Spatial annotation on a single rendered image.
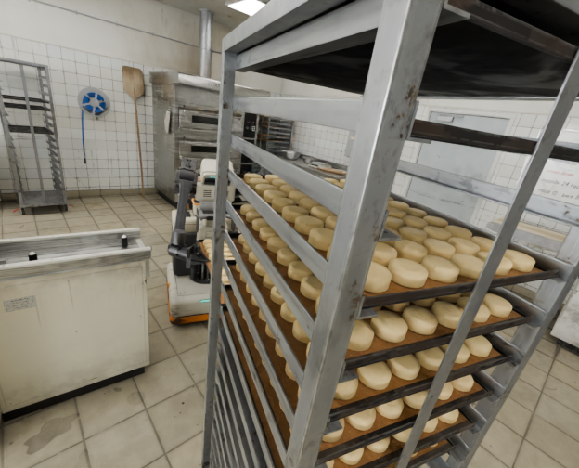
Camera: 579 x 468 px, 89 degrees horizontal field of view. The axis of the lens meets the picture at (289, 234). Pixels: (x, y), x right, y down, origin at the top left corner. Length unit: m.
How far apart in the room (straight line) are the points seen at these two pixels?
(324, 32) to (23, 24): 5.33
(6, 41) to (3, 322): 4.26
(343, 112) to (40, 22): 5.42
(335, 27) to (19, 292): 1.69
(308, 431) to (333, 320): 0.16
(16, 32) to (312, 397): 5.52
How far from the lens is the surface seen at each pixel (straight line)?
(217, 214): 0.87
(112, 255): 1.76
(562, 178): 4.55
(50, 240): 2.03
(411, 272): 0.41
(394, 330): 0.45
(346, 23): 0.38
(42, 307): 1.87
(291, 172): 0.45
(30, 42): 5.62
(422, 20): 0.27
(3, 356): 2.02
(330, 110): 0.37
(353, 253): 0.27
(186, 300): 2.44
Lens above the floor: 1.67
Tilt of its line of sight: 22 degrees down
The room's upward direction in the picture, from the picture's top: 9 degrees clockwise
